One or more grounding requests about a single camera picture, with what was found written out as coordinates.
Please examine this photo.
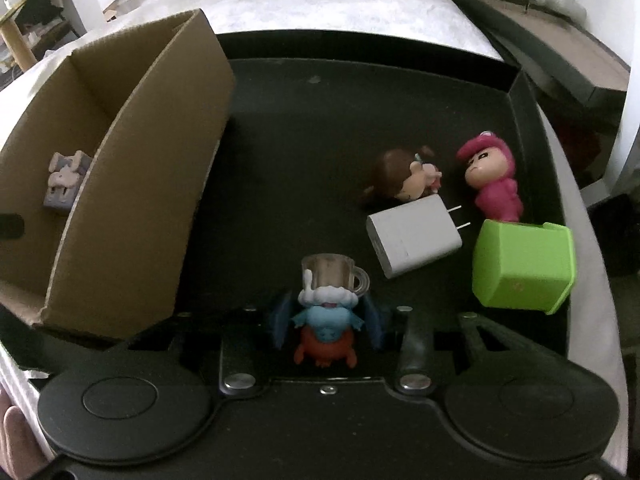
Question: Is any brown-haired doll figurine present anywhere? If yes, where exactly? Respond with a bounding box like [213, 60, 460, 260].
[362, 145, 444, 207]

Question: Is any white wall charger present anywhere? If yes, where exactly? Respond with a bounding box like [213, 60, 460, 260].
[366, 195, 472, 280]

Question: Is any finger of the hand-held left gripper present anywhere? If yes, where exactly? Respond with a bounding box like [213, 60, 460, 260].
[0, 213, 26, 241]

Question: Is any black tray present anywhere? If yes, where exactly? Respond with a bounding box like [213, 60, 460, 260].
[0, 30, 626, 411]

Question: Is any brown cardboard box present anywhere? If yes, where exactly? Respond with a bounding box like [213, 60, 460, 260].
[0, 8, 237, 342]

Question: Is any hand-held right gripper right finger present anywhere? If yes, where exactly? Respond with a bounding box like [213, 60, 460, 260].
[361, 294, 557, 397]

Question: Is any pink hooded figurine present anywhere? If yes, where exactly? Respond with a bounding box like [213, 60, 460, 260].
[456, 130, 525, 224]

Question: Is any dark bedside bench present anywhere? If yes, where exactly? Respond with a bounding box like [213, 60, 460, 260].
[447, 0, 632, 107]

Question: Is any round wooden table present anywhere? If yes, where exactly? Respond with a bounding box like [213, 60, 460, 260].
[0, 0, 68, 70]

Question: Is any green toy bin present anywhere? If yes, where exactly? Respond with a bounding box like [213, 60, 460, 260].
[471, 219, 578, 316]

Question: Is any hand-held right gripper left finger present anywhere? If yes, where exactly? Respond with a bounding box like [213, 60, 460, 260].
[117, 290, 296, 398]

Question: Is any grey bunny figurine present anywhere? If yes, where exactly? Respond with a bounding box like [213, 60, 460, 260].
[44, 150, 94, 214]

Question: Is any blue figurine with cup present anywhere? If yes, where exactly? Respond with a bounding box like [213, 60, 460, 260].
[292, 254, 372, 369]

